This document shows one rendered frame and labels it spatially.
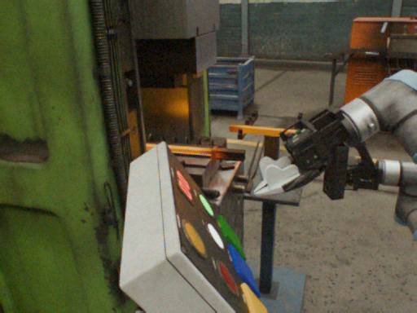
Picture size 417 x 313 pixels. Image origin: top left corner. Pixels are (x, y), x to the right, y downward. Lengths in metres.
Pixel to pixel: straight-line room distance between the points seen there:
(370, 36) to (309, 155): 3.81
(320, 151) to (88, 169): 0.47
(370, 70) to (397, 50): 0.37
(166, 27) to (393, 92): 0.53
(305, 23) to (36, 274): 7.99
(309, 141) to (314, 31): 7.96
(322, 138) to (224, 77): 4.15
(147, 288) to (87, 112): 0.44
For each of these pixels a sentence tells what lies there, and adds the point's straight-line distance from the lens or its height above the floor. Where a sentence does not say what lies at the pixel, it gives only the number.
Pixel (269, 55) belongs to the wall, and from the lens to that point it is 8.88.
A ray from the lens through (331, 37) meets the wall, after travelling 8.54.
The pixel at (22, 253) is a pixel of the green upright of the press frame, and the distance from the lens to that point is 1.18.
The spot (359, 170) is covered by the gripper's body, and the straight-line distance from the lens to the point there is 1.10.
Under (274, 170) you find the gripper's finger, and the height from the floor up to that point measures 1.16.
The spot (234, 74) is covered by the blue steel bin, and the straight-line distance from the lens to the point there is 4.75.
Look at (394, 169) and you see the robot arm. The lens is 1.11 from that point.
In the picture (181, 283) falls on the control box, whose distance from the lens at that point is 0.42.
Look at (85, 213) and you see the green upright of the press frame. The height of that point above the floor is 1.02.
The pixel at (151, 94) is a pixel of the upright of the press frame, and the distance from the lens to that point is 1.42.
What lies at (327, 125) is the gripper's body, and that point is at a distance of 0.67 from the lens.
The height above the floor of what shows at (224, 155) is 1.00.
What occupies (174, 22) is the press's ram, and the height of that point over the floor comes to 1.40.
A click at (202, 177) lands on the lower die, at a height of 0.97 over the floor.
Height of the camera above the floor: 1.44
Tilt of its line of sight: 24 degrees down
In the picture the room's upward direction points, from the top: 2 degrees counter-clockwise
